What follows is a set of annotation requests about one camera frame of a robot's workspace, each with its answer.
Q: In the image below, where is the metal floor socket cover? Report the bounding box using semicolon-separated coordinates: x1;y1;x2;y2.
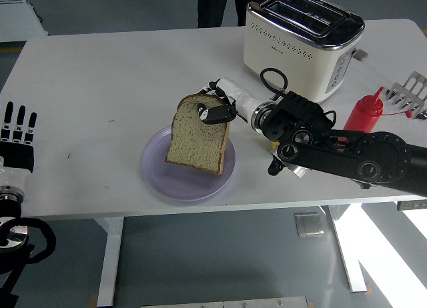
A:
294;211;325;238

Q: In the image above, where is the white cabinet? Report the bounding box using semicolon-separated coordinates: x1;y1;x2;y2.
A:
0;0;49;43

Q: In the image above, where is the bread slice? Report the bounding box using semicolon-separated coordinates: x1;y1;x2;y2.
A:
163;93;232;175

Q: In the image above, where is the red squeeze bottle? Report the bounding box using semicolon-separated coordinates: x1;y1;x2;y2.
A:
342;86;413;133

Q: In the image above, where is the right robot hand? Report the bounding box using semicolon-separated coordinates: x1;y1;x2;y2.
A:
194;77;268;132

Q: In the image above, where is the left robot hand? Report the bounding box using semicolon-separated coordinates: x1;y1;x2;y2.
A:
0;101;38;189

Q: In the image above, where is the white table leg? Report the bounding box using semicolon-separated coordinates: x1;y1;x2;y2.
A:
96;217;125;307
322;204;373;294

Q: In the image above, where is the metal toast rack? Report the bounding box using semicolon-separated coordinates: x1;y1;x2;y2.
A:
386;70;427;121

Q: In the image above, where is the cream two-slot toaster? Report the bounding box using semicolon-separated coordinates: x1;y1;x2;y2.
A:
242;0;370;105

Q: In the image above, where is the person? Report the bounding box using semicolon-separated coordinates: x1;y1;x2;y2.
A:
191;0;250;29

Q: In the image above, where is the purple round plate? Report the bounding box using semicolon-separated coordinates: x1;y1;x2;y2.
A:
141;125;237;202

